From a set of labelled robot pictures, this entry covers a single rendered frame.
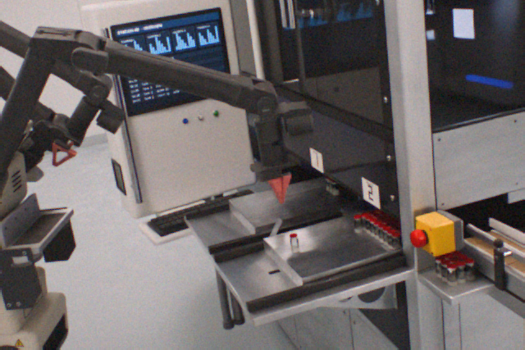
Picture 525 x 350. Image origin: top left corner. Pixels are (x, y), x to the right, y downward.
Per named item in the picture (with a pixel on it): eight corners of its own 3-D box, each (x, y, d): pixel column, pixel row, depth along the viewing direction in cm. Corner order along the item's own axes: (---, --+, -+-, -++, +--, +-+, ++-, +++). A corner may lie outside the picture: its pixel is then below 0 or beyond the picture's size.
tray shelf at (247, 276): (321, 186, 218) (321, 181, 218) (442, 268, 154) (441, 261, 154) (184, 220, 205) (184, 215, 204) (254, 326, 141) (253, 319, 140)
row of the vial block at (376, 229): (367, 227, 177) (367, 211, 176) (403, 251, 161) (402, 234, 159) (361, 229, 176) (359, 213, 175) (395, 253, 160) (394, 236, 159)
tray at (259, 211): (327, 185, 213) (326, 175, 212) (364, 210, 189) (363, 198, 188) (230, 210, 204) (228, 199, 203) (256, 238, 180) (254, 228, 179)
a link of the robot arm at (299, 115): (251, 84, 142) (256, 99, 134) (303, 74, 142) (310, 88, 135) (259, 131, 148) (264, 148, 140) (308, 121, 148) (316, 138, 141)
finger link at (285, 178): (296, 204, 145) (289, 165, 142) (267, 213, 143) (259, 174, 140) (285, 196, 151) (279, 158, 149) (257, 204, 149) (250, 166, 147)
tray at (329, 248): (376, 218, 182) (375, 207, 181) (429, 252, 159) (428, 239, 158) (264, 250, 172) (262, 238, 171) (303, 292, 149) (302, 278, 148)
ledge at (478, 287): (468, 265, 154) (468, 257, 153) (505, 288, 142) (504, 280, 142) (418, 280, 150) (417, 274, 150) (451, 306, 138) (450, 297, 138)
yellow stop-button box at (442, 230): (443, 238, 148) (441, 208, 146) (463, 249, 141) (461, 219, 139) (415, 246, 146) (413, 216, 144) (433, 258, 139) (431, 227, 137)
